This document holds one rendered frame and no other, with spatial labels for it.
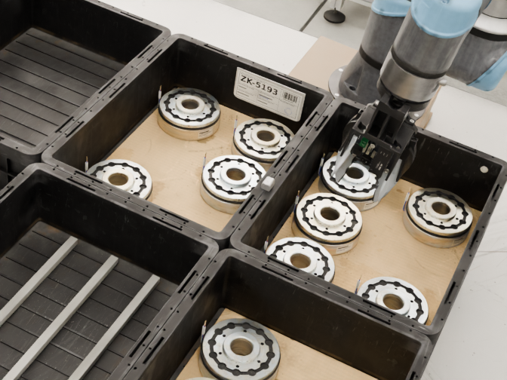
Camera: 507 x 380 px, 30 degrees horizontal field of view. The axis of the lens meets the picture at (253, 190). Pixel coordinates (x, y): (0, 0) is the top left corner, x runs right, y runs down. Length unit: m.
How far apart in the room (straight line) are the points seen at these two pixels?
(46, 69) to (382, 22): 0.59
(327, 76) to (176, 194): 0.48
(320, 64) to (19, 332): 0.85
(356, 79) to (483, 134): 0.33
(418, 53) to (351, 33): 2.32
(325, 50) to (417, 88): 0.73
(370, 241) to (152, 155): 0.37
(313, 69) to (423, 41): 0.70
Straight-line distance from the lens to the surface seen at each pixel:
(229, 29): 2.08
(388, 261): 1.43
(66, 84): 1.66
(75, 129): 1.41
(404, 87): 1.18
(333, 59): 1.87
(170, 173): 1.49
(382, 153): 1.23
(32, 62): 1.71
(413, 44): 1.15
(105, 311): 1.30
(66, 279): 1.33
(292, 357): 1.28
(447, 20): 1.12
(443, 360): 1.50
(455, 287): 1.28
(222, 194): 1.42
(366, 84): 1.73
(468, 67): 1.66
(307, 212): 1.42
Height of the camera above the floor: 1.83
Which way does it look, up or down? 42 degrees down
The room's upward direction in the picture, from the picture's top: 10 degrees clockwise
